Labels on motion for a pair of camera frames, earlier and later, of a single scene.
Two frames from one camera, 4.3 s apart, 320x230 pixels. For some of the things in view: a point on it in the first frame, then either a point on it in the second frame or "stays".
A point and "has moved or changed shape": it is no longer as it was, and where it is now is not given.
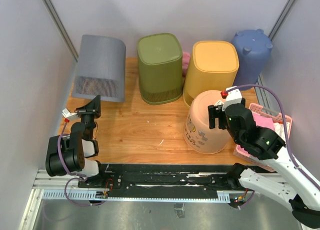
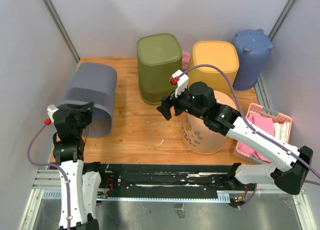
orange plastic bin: (198, 137) stays
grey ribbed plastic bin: (100, 68) has moved or changed shape
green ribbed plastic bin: (160, 59) stays
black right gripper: (214, 111) → (167, 102)
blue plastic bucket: (254, 47) stays
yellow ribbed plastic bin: (213, 65) stays
